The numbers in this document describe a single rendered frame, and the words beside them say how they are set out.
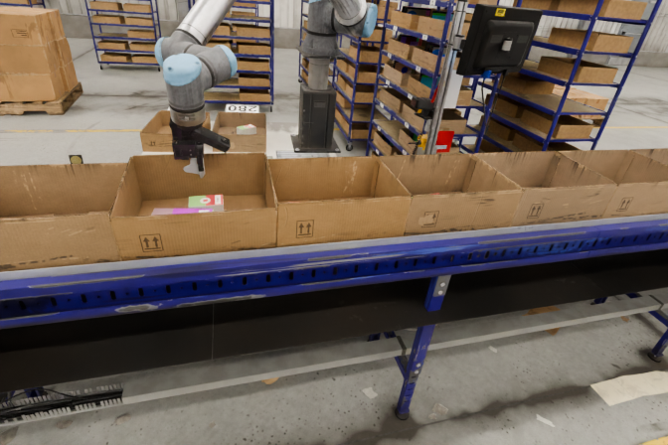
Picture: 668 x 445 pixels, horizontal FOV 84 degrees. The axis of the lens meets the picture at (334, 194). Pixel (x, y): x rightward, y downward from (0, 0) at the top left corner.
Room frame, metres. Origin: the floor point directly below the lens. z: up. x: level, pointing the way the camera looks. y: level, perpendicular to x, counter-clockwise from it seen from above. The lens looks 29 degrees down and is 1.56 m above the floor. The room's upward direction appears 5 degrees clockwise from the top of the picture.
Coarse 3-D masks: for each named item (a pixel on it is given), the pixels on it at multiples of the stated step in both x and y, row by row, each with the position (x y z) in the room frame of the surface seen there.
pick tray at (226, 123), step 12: (216, 120) 2.03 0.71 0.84; (228, 120) 2.18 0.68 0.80; (240, 120) 2.19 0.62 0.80; (252, 120) 2.21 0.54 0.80; (264, 120) 2.19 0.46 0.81; (216, 132) 1.98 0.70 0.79; (228, 132) 2.08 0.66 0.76; (264, 132) 2.13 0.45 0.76; (240, 144) 1.83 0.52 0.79; (252, 144) 1.84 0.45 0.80; (264, 144) 1.85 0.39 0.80
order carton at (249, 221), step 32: (160, 160) 1.00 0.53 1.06; (224, 160) 1.06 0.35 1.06; (256, 160) 1.09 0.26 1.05; (128, 192) 0.88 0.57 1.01; (160, 192) 1.01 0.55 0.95; (192, 192) 1.04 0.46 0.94; (224, 192) 1.07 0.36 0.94; (256, 192) 1.10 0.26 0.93; (128, 224) 0.72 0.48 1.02; (160, 224) 0.74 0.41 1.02; (192, 224) 0.76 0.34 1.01; (224, 224) 0.78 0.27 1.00; (256, 224) 0.81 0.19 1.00; (128, 256) 0.72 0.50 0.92; (160, 256) 0.75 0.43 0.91
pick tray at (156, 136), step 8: (160, 112) 2.09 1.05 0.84; (168, 112) 2.10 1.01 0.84; (208, 112) 2.14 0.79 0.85; (152, 120) 1.93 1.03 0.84; (160, 120) 2.07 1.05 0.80; (168, 120) 2.10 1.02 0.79; (208, 120) 2.06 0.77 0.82; (144, 128) 1.79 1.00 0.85; (152, 128) 1.91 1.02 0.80; (160, 128) 2.04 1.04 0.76; (168, 128) 2.05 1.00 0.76; (208, 128) 2.05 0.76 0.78; (144, 136) 1.72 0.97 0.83; (152, 136) 1.73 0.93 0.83; (160, 136) 1.73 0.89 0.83; (168, 136) 1.74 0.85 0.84; (144, 144) 1.72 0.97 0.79; (152, 144) 1.73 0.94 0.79; (160, 144) 1.73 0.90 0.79; (168, 144) 1.74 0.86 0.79
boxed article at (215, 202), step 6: (192, 198) 0.98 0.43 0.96; (198, 198) 0.98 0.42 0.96; (204, 198) 0.99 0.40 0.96; (210, 198) 0.99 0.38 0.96; (216, 198) 0.99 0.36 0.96; (222, 198) 1.00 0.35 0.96; (192, 204) 0.95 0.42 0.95; (198, 204) 0.95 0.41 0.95; (204, 204) 0.96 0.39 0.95; (210, 204) 0.96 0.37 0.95; (216, 204) 0.97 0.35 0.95; (222, 204) 0.97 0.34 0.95; (216, 210) 0.96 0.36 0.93; (222, 210) 0.97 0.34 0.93
